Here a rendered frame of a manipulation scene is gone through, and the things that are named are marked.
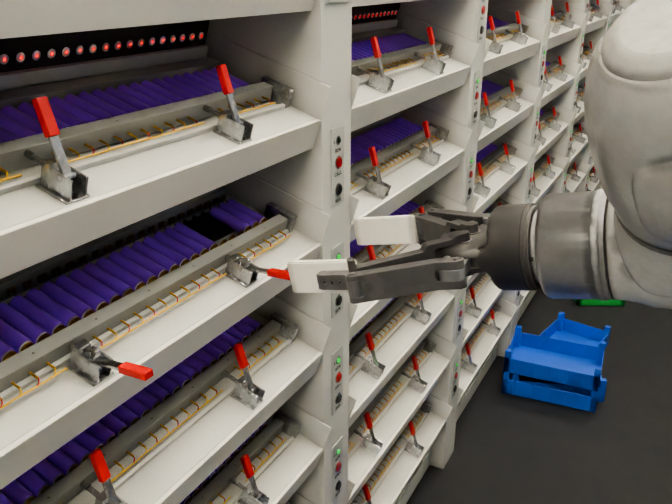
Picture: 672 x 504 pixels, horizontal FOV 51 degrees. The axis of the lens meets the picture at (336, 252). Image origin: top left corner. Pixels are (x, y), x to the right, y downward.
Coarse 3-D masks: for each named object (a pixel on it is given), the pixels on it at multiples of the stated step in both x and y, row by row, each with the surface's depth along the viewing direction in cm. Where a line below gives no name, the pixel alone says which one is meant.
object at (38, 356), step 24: (240, 240) 97; (264, 240) 101; (192, 264) 88; (216, 264) 92; (144, 288) 82; (168, 288) 84; (96, 312) 76; (120, 312) 77; (72, 336) 72; (96, 336) 75; (120, 336) 76; (24, 360) 67; (48, 360) 69; (0, 384) 65; (0, 408) 63
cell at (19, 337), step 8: (0, 320) 71; (0, 328) 70; (8, 328) 71; (0, 336) 70; (8, 336) 70; (16, 336) 70; (24, 336) 70; (8, 344) 70; (16, 344) 69; (24, 344) 70
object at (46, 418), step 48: (240, 192) 111; (288, 240) 105; (240, 288) 91; (144, 336) 78; (192, 336) 82; (48, 384) 68; (144, 384) 77; (0, 432) 62; (48, 432) 65; (0, 480) 62
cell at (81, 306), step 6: (48, 282) 78; (42, 288) 78; (48, 288) 78; (54, 288) 78; (60, 288) 78; (48, 294) 78; (54, 294) 77; (60, 294) 77; (66, 294) 77; (60, 300) 77; (66, 300) 77; (72, 300) 77; (78, 300) 77; (66, 306) 77; (72, 306) 77; (78, 306) 76; (84, 306) 77; (78, 312) 76; (84, 312) 76
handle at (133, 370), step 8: (96, 352) 70; (96, 360) 70; (104, 360) 70; (112, 360) 70; (112, 368) 69; (120, 368) 68; (128, 368) 68; (136, 368) 68; (144, 368) 68; (136, 376) 67; (144, 376) 67
